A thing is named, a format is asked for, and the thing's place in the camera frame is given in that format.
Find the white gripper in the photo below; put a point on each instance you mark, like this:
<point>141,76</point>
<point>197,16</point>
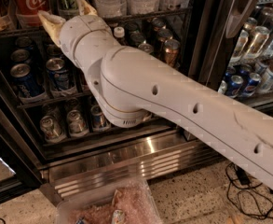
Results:
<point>77,32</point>

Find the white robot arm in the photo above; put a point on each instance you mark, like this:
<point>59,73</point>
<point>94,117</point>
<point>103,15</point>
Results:
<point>128,83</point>

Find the red cola can top shelf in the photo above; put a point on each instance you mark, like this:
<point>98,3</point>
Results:
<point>27,11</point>

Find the blue white pepsi can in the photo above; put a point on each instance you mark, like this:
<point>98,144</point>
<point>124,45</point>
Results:
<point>60,76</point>

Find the front blue pepsi can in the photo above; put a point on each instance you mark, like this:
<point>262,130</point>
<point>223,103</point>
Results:
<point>25,80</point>

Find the front gold can middle shelf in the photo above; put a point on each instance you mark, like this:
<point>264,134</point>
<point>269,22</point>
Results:
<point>171,50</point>

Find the blue can bottom shelf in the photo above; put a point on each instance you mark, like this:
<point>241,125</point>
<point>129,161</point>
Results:
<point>99,121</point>

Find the white green can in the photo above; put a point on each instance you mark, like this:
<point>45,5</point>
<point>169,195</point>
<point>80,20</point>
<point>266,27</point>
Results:
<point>76,124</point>
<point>52,129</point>

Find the white green can bottom left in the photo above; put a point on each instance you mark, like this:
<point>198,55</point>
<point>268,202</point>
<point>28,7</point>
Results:
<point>52,129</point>

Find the steel fridge base grille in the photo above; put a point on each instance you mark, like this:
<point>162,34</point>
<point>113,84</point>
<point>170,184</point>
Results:
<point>147,157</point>

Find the brown tea bottle white cap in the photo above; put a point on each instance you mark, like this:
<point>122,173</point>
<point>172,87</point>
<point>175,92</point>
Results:
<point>119,34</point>

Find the clear plastic bin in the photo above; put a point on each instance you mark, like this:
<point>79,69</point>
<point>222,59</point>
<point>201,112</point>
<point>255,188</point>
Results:
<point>126,201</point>

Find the fridge door handle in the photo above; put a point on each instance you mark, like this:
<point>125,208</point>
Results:
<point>239,12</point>

